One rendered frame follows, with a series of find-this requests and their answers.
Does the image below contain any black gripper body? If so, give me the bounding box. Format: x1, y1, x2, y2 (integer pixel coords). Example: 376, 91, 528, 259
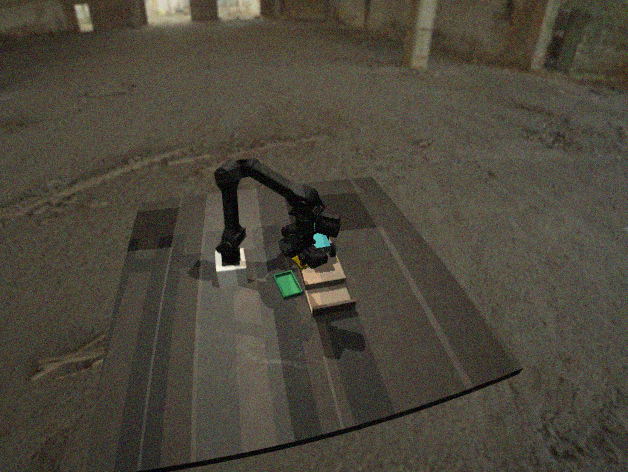
281, 223, 328, 269

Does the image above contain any green tray floor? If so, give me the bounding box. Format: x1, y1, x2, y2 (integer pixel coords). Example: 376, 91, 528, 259
276, 274, 300, 295

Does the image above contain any green tray rim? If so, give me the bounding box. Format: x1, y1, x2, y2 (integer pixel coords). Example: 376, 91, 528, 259
273, 270, 303, 300

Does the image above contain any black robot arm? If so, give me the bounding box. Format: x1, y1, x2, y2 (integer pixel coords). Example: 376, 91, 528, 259
214, 158, 341, 266

